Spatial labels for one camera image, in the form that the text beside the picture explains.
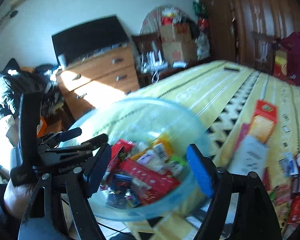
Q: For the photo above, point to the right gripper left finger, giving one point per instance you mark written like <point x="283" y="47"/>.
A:
<point x="80" y="186"/>

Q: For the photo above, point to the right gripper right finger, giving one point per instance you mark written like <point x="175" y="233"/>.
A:
<point x="255" y="216"/>

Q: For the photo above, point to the clear blue plastic bowl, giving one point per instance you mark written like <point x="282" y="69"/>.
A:
<point x="148" y="174"/>

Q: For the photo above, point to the person's left hand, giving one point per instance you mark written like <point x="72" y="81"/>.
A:
<point x="16" y="198"/>

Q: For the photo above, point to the grey white 1377 box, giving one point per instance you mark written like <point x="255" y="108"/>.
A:
<point x="250" y="156"/>

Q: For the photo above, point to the wooden chest of drawers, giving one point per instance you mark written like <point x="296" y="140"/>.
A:
<point x="104" y="78"/>

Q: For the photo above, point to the red yellow carton box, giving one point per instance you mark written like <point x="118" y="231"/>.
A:
<point x="263" y="122"/>

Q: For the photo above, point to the black flat television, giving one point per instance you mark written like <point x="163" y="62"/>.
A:
<point x="84" y="39"/>

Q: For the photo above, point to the yellow patterned bed sheet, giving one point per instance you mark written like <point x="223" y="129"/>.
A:
<point x="223" y="101"/>

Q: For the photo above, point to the white wifi router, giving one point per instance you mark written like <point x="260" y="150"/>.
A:
<point x="153" y="61"/>

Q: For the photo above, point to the black phone on bed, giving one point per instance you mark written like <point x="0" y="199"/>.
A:
<point x="231" y="69"/>

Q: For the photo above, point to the red gift box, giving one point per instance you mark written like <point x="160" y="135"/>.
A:
<point x="280" y="67"/>

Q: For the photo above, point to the dark wooden side chair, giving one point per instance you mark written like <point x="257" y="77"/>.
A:
<point x="141" y="44"/>

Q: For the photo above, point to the lower cardboard box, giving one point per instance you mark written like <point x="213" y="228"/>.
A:
<point x="179" y="51"/>

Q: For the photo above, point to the cardboard box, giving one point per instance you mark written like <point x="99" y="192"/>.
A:
<point x="179" y="51"/>
<point x="179" y="32"/>

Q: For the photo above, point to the wooden chair by wardrobe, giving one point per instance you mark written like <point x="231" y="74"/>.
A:
<point x="265" y="50"/>

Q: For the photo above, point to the upper cardboard box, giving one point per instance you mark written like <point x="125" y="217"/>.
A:
<point x="179" y="32"/>

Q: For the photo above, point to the maroon jacket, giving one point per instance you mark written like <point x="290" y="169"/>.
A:
<point x="292" y="46"/>

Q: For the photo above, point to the dark wooden wardrobe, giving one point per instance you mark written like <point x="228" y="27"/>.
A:
<point x="231" y="23"/>

